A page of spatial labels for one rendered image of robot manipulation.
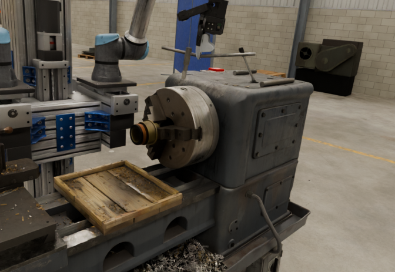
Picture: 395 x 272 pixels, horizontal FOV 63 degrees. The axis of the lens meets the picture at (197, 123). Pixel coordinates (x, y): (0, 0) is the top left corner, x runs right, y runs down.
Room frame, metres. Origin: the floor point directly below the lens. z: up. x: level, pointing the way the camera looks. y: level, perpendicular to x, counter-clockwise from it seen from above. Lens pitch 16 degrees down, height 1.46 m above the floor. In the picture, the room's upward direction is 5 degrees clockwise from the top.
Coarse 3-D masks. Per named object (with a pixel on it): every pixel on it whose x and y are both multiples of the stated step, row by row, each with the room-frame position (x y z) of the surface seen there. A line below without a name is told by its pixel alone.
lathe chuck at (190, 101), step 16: (160, 96) 1.21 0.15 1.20; (176, 96) 1.15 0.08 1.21; (192, 96) 1.16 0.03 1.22; (144, 112) 1.28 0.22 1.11; (176, 112) 1.14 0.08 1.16; (192, 112) 1.09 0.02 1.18; (208, 112) 1.14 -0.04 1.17; (192, 128) 1.08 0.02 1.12; (208, 128) 1.12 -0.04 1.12; (176, 144) 1.14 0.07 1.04; (192, 144) 1.08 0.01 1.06; (208, 144) 1.12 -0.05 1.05; (160, 160) 1.20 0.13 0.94; (176, 160) 1.13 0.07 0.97; (192, 160) 1.10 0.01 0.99
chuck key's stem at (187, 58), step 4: (188, 48) 1.17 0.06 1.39; (188, 52) 1.17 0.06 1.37; (188, 56) 1.18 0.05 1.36; (184, 60) 1.18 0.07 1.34; (188, 60) 1.18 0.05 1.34; (184, 64) 1.18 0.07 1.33; (188, 64) 1.18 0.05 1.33; (184, 68) 1.18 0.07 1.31; (184, 72) 1.18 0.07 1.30; (184, 76) 1.19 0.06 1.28
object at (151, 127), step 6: (150, 120) 1.11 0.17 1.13; (132, 126) 1.09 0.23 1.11; (138, 126) 1.07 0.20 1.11; (144, 126) 1.08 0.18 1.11; (150, 126) 1.09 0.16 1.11; (156, 126) 1.12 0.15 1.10; (132, 132) 1.09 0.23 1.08; (138, 132) 1.11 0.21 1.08; (144, 132) 1.06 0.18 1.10; (150, 132) 1.07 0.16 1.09; (156, 132) 1.08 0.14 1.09; (132, 138) 1.09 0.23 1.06; (138, 138) 1.10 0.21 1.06; (144, 138) 1.06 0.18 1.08; (150, 138) 1.07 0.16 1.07; (156, 138) 1.08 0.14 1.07; (138, 144) 1.06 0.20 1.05; (144, 144) 1.08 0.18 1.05; (150, 144) 1.10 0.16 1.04
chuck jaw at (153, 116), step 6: (150, 96) 1.20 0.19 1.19; (156, 96) 1.22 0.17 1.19; (150, 102) 1.19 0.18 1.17; (156, 102) 1.20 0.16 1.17; (150, 108) 1.16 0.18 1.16; (156, 108) 1.18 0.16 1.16; (162, 108) 1.20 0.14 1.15; (150, 114) 1.15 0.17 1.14; (156, 114) 1.16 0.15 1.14; (162, 114) 1.18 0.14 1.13; (144, 120) 1.15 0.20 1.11; (156, 120) 1.15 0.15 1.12; (162, 120) 1.17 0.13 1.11
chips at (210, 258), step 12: (192, 240) 1.17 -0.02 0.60; (168, 252) 1.11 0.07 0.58; (180, 252) 1.14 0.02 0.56; (192, 252) 1.16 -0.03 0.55; (204, 252) 1.15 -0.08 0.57; (144, 264) 1.04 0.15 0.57; (156, 264) 1.06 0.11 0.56; (168, 264) 1.06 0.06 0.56; (180, 264) 1.09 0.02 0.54; (192, 264) 1.03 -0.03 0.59; (204, 264) 1.07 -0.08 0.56; (216, 264) 1.08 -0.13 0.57
